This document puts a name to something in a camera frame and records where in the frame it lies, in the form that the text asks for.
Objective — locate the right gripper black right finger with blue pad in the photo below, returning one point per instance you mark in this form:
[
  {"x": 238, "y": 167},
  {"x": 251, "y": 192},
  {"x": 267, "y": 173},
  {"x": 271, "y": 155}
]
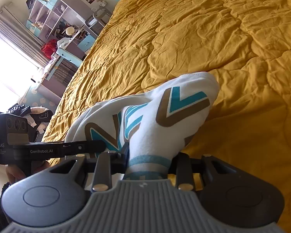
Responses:
[{"x": 184, "y": 167}]

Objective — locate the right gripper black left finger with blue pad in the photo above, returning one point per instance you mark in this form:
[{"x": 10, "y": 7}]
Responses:
[{"x": 103, "y": 167}]

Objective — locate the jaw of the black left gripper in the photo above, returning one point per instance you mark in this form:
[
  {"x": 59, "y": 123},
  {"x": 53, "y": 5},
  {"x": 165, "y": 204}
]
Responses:
[{"x": 83, "y": 147}]

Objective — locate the white Nevada sweatshirt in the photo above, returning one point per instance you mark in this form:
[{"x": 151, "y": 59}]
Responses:
[{"x": 156, "y": 125}]

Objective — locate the pile of dark clothes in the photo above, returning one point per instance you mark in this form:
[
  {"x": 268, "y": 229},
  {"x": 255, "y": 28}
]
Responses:
[{"x": 38, "y": 119}]

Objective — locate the person's left hand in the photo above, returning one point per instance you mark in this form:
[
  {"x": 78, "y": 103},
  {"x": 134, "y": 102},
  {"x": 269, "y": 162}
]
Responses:
[{"x": 15, "y": 174}]

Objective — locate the red bag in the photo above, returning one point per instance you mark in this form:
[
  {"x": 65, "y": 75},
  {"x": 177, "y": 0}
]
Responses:
[{"x": 49, "y": 48}]

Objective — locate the grey striped curtain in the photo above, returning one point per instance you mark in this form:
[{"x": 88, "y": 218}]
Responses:
[{"x": 16, "y": 33}]

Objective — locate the grey blue shelf desk unit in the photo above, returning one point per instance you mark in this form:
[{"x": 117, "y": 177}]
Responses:
[{"x": 70, "y": 28}]

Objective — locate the grey stool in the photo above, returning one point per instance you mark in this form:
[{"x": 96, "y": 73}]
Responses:
[{"x": 97, "y": 17}]

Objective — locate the mustard yellow quilt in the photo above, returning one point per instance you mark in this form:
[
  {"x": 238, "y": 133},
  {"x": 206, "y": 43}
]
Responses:
[{"x": 245, "y": 44}]

